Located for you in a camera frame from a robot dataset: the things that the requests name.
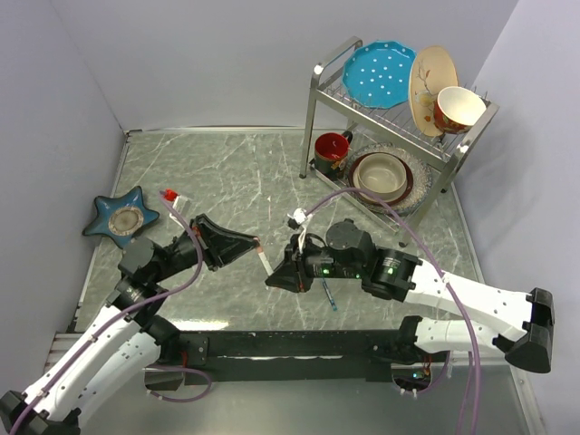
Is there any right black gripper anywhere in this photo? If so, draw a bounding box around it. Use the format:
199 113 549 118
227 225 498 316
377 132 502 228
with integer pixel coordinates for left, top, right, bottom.
266 231 364 290

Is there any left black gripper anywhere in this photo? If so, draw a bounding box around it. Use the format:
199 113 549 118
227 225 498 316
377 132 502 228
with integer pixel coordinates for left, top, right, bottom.
152 214 260 283

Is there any white orange-tipped marker pen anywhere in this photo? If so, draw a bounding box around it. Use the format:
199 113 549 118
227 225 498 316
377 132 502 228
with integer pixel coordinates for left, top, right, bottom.
258 251 273 276

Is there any blue marker pen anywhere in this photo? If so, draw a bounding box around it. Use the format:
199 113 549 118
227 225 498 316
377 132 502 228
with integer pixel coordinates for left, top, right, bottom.
322 278 338 312

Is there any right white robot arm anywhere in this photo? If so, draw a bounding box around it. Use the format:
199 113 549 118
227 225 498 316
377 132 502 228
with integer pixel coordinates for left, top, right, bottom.
266 219 555 373

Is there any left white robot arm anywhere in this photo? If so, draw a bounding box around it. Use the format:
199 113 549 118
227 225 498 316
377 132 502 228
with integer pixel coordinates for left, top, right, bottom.
1 215 259 434

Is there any blue star-shaped dish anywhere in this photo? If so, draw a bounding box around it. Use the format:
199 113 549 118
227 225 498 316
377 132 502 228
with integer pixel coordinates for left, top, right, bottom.
82 186 160 248

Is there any red black mug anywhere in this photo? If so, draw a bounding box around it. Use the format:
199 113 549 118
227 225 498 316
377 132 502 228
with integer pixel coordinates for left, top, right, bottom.
314 130 353 177

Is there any beige bowl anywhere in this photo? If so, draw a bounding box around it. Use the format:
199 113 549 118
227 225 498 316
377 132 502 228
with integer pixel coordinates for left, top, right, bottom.
353 152 408 201

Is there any steel dish rack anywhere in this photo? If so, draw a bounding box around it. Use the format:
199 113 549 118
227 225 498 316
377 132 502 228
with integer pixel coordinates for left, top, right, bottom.
299 36 499 230

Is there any dark red plate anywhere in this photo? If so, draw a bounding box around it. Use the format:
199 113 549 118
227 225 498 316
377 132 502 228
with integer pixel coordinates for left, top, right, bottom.
347 151 415 208

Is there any blue polka-dot plate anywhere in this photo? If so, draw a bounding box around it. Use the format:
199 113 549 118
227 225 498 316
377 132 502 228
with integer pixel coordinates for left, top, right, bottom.
342 41 416 110

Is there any red white bowl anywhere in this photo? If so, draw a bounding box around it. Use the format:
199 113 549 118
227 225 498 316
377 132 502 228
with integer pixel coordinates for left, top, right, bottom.
433 86 487 134

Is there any cream floral plate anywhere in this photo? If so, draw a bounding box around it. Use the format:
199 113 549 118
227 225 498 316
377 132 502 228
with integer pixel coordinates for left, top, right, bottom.
408 45 459 137

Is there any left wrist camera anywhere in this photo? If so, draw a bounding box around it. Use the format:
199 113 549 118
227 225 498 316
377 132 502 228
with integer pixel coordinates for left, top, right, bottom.
159 188 192 227

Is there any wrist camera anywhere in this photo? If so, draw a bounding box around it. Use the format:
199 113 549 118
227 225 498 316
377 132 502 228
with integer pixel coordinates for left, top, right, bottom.
287 208 313 254
159 188 192 227

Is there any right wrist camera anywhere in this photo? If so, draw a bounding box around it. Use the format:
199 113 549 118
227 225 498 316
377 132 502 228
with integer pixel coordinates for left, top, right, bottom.
287 208 313 254

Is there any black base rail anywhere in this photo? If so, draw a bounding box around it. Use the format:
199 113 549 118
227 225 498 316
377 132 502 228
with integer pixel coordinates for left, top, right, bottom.
158 327 445 382

